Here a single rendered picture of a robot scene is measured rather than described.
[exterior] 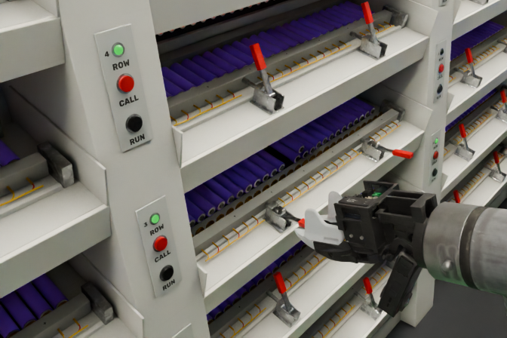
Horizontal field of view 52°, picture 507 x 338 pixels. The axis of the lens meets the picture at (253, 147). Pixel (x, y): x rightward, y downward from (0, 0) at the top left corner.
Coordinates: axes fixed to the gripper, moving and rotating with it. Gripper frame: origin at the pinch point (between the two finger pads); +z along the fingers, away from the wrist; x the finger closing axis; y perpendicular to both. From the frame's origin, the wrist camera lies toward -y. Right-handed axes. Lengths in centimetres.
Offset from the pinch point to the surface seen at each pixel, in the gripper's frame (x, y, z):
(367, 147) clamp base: -25.6, 2.2, 6.5
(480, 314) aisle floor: -56, -56, 6
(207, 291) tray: 16.9, -0.8, 4.6
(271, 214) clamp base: 1.0, 2.2, 6.5
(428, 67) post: -42.6, 12.0, 1.4
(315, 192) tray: -10.1, 0.6, 6.9
